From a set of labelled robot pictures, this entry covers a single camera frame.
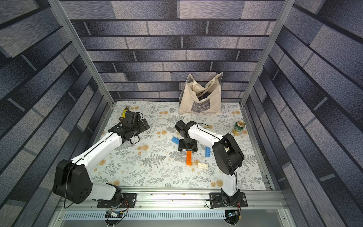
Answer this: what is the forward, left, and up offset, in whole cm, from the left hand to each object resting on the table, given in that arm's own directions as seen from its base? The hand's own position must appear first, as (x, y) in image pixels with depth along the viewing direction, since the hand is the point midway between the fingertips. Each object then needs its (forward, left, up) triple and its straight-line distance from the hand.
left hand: (143, 124), depth 87 cm
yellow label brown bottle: (+20, +23, -13) cm, 33 cm away
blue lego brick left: (-3, -20, -14) cm, 24 cm away
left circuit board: (-45, +11, -16) cm, 49 cm away
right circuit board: (-45, -51, -19) cm, 71 cm away
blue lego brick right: (-11, -41, -14) cm, 45 cm away
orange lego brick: (-19, -29, -14) cm, 37 cm away
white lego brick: (-20, -38, -15) cm, 45 cm away
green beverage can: (+4, -63, -4) cm, 63 cm away
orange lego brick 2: (-14, -29, -14) cm, 35 cm away
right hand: (-11, -27, -12) cm, 31 cm away
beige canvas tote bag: (+17, -33, +8) cm, 38 cm away
